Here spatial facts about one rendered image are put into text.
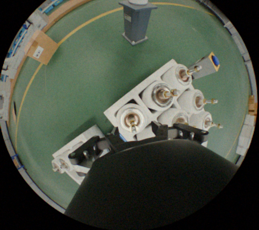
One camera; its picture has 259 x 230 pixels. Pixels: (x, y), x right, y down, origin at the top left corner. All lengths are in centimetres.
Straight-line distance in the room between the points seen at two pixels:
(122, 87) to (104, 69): 17
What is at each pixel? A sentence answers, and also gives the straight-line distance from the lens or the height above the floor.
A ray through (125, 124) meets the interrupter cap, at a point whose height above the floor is 25.
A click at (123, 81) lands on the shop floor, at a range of 51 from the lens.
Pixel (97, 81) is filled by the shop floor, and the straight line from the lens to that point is 54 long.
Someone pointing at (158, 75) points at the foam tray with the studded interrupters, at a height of 18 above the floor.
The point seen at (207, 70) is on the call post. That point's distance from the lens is 42.
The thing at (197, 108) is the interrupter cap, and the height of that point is 25.
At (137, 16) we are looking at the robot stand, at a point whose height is 24.
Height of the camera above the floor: 49
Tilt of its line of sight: 89 degrees down
